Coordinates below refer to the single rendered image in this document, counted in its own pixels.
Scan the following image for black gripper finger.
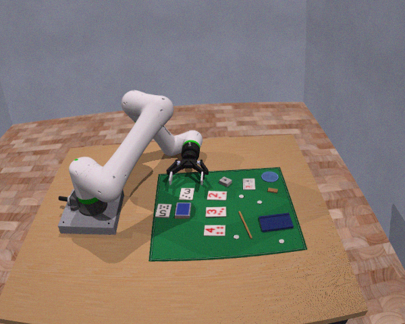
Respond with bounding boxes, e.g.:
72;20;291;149
190;159;209;185
166;159;187;185

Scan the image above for blue playing card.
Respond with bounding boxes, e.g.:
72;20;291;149
179;188;194;200
175;202;191;216

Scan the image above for blue round coaster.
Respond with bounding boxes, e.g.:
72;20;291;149
261;171;279;182

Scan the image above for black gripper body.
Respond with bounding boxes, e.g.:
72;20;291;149
180;151;197;169

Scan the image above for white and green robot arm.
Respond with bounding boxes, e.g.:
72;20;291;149
59;90;203;216

